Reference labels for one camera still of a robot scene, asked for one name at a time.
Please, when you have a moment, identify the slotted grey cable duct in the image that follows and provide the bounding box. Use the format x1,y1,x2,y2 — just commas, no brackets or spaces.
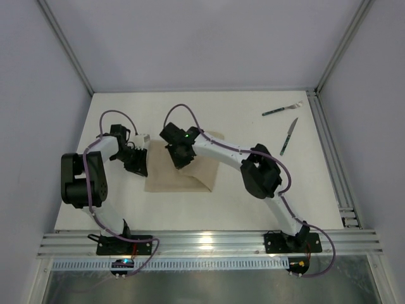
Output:
51,256,288,271

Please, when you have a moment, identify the right aluminium frame post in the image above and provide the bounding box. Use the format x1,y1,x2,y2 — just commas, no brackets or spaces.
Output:
315,0,375,94

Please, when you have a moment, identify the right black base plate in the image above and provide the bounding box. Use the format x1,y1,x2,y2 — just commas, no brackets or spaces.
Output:
263,227,323,254

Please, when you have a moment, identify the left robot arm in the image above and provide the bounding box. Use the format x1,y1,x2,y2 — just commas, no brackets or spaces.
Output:
61,124,151,241

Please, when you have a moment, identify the aluminium frame post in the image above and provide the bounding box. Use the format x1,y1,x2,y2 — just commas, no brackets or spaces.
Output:
35,0,95,96
315,0,375,94

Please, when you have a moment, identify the left aluminium frame post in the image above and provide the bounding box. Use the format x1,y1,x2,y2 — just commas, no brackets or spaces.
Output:
35,0,95,96

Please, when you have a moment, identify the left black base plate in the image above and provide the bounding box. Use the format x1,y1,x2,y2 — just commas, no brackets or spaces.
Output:
88,234,153,256

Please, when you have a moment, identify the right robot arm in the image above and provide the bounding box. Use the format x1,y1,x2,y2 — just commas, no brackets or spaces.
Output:
159,122,309,253

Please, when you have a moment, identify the beige cloth napkin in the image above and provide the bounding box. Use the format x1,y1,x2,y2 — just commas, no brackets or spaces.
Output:
144,140,219,193

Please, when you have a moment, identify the left controller board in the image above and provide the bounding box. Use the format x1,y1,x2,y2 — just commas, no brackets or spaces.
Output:
110,258,135,277

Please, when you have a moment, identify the aluminium rail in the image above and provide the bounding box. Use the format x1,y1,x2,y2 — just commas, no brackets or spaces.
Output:
37,229,383,258
306,91,363,229

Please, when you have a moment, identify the right controller board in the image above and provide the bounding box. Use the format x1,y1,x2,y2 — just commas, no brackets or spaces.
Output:
287,257,310,277

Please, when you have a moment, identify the controller board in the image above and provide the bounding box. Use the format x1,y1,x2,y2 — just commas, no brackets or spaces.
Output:
110,258,135,277
287,257,310,277

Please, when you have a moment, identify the green handled knife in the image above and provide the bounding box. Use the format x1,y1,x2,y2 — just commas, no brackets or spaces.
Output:
280,117,299,156

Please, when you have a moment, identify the aluminium right side rail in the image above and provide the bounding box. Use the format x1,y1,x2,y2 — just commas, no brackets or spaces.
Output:
306,91,363,229

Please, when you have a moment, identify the green handled fork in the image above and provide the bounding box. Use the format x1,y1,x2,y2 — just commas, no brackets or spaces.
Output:
261,101,303,117

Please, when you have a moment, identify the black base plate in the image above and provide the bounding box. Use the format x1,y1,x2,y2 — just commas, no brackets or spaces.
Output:
88,234,153,256
263,227,323,254

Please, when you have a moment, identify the aluminium front rail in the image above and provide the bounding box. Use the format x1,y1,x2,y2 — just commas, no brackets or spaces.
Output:
37,229,383,258

